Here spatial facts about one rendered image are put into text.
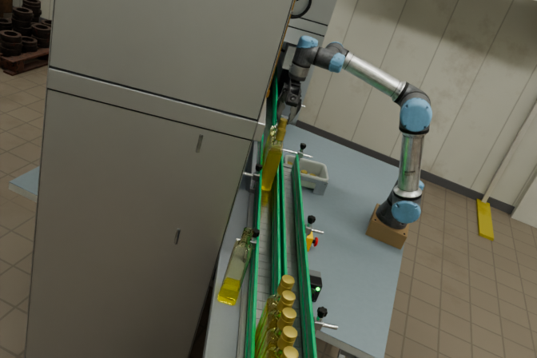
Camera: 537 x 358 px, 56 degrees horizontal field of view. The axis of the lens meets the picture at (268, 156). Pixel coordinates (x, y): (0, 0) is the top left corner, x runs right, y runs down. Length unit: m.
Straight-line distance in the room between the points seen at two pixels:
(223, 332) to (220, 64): 0.75
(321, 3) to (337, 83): 2.01
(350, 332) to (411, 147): 0.74
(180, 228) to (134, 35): 0.63
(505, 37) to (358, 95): 1.33
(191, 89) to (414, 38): 3.52
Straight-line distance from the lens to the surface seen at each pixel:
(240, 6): 1.39
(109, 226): 1.74
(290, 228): 1.99
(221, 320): 1.55
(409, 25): 4.78
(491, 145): 5.03
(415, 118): 2.01
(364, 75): 2.13
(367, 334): 1.91
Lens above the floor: 1.98
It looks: 26 degrees down
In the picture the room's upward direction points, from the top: 17 degrees clockwise
